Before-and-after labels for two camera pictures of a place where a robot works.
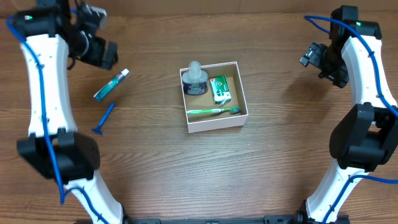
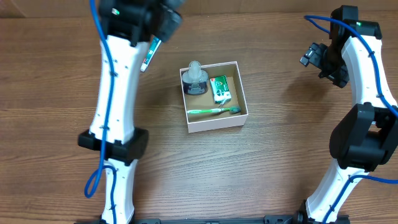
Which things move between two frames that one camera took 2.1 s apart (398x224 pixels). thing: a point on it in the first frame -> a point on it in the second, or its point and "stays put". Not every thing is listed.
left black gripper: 106,55 -> 170,23
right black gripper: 315,58 stays put
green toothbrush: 232,110 stays put
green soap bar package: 220,89 stays put
